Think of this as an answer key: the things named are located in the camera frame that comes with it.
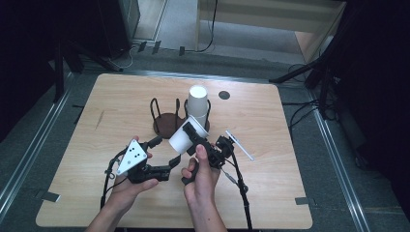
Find hand-held gripper black cable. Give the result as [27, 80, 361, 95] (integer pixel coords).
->
[221, 151, 254, 232]
[100, 148, 131, 210]

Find black metal stand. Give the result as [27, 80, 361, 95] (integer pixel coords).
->
[52, 38, 124, 104]
[269, 32, 344, 121]

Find metal frame rail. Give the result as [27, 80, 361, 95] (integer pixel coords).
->
[0, 72, 74, 215]
[307, 90, 372, 232]

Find person's right hand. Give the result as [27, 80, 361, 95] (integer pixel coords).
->
[180, 143, 222, 203]

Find dark curtain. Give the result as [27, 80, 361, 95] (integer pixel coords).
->
[0, 0, 101, 143]
[335, 0, 410, 220]

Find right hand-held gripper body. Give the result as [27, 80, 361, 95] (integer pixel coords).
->
[181, 129, 255, 187]

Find grey tape piece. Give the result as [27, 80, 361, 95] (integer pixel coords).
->
[294, 196, 315, 207]
[34, 189, 62, 204]

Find dark cabinet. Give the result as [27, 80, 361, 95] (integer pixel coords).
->
[96, 0, 141, 60]

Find left hand-held gripper black cable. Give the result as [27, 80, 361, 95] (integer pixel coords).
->
[100, 148, 131, 210]

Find white floor cable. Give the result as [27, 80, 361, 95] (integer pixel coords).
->
[107, 43, 143, 71]

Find person's left hand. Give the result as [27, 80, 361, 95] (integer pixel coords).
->
[105, 134, 160, 211]

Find right hand-held gripper black cable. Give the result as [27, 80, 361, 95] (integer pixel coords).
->
[221, 151, 254, 232]

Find black hanging cable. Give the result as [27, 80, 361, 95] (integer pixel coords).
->
[192, 0, 220, 54]

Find light wooden furniture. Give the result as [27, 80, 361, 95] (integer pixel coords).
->
[194, 0, 348, 64]

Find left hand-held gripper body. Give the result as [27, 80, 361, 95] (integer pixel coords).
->
[116, 138, 172, 185]

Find white paper cup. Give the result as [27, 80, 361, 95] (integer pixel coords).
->
[187, 84, 209, 119]
[192, 111, 209, 130]
[167, 115, 211, 156]

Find brown cup holder with wire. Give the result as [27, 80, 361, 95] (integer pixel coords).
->
[149, 97, 212, 140]

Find black floor cables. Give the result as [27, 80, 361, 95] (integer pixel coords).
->
[280, 62, 324, 131]

